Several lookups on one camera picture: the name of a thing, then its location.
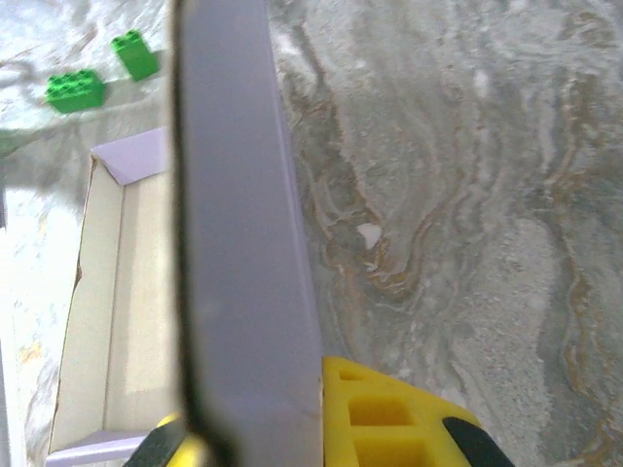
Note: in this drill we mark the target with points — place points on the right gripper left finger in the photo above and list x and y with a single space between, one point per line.
160 447

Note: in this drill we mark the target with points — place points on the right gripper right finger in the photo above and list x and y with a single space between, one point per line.
384 428

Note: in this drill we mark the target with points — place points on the white and lilac paper box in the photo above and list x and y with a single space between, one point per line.
229 194

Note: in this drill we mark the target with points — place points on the long green toy brick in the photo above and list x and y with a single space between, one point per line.
75 92

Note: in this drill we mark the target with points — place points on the small green toy brick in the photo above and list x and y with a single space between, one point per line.
136 56

